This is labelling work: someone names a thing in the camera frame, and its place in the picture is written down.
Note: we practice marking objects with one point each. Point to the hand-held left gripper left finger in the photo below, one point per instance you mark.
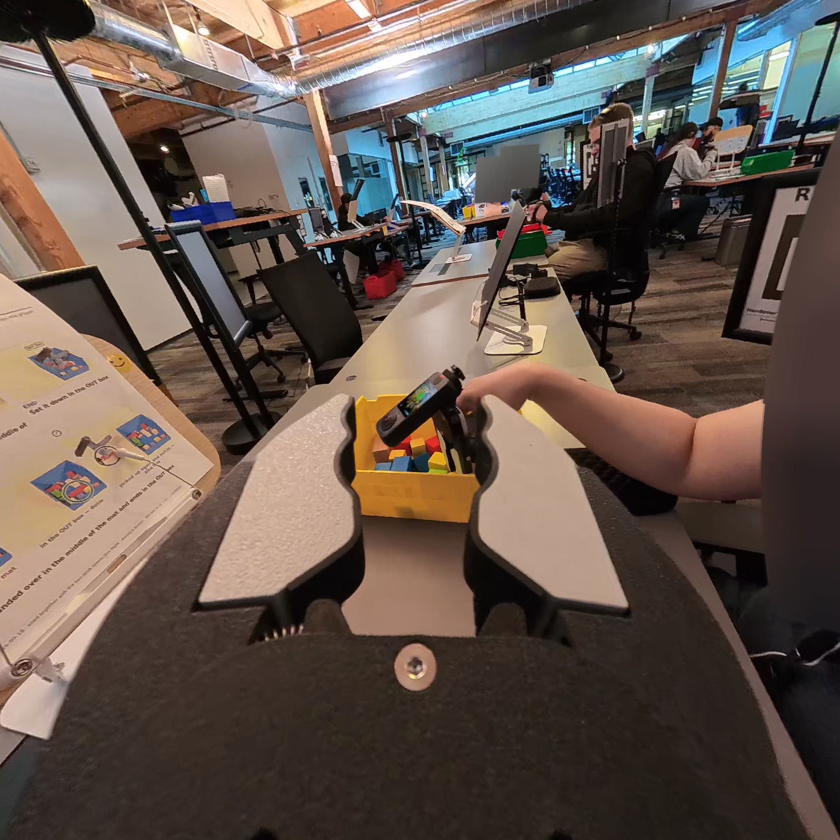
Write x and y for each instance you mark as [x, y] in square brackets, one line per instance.
[289, 512]

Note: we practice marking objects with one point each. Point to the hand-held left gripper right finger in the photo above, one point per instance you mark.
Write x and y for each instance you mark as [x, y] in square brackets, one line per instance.
[544, 525]

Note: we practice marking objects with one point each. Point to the yellow plastic bin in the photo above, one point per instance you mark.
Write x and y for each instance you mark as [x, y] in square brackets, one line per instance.
[413, 499]

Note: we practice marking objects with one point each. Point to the person's right forearm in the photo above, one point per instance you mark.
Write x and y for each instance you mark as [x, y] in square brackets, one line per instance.
[623, 433]

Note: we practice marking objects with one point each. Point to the person's right hand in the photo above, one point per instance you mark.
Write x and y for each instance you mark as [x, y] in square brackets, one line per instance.
[505, 390]

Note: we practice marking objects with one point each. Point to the red wooden cube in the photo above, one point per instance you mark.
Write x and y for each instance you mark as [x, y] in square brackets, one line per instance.
[433, 443]

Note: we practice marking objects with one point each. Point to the yellow wooden cube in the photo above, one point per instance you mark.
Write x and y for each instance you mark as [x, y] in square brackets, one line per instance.
[418, 447]
[438, 463]

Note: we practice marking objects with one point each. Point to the blue rectangular wooden block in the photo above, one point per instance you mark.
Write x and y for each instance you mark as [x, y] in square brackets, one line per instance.
[400, 464]

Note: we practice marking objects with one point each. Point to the black mesh pad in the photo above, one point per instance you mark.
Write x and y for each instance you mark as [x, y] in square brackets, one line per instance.
[643, 492]

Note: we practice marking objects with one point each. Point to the small red bin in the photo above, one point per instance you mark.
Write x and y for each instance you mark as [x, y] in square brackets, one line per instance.
[394, 268]
[380, 285]

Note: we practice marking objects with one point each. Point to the black office chair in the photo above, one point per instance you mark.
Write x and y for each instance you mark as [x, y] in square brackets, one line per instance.
[623, 289]
[308, 308]

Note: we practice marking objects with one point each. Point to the white paper holder bar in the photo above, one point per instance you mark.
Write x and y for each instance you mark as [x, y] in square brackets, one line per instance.
[131, 551]

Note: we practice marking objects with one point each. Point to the dark display board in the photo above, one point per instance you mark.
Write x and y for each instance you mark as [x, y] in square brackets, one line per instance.
[502, 262]

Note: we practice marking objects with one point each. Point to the black table pad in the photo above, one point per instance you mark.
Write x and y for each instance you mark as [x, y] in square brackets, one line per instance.
[543, 287]

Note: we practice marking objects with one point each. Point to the green plastic bin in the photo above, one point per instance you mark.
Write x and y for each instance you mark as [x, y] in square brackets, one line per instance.
[768, 163]
[525, 246]

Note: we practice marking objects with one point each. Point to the tilted white board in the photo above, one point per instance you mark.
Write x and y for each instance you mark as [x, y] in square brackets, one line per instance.
[433, 210]

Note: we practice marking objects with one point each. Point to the yellow smiley sticker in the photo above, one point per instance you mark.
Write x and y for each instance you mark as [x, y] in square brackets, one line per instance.
[119, 363]

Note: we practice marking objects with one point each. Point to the printed instruction sheet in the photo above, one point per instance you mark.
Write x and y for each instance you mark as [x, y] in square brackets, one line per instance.
[65, 459]

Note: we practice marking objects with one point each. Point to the wooden top desk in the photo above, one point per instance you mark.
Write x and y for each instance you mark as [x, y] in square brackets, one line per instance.
[216, 225]

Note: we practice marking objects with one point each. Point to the black framed panel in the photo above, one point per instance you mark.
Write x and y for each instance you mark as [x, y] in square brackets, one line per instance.
[85, 308]

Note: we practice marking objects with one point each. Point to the blue storage bin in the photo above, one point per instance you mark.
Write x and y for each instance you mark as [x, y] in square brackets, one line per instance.
[203, 213]

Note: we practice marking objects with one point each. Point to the white container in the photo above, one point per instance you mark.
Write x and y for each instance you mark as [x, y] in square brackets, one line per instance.
[215, 189]

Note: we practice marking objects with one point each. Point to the framed marker sign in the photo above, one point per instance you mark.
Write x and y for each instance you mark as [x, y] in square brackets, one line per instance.
[761, 289]

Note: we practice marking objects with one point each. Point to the grey trash can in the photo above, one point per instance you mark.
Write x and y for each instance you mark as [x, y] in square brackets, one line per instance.
[732, 243]

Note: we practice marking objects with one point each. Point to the ceiling projector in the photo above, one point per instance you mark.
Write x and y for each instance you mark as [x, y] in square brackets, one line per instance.
[541, 75]

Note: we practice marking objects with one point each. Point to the wooden beam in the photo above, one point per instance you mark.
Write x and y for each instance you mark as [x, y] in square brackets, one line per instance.
[33, 210]

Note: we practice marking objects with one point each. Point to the black metal frame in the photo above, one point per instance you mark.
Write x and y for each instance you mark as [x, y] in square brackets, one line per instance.
[210, 282]

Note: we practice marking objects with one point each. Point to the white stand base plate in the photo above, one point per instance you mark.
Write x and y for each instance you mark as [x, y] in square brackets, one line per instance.
[33, 712]

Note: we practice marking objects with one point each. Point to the silver ventilation duct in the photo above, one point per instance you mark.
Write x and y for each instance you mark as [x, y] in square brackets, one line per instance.
[131, 29]

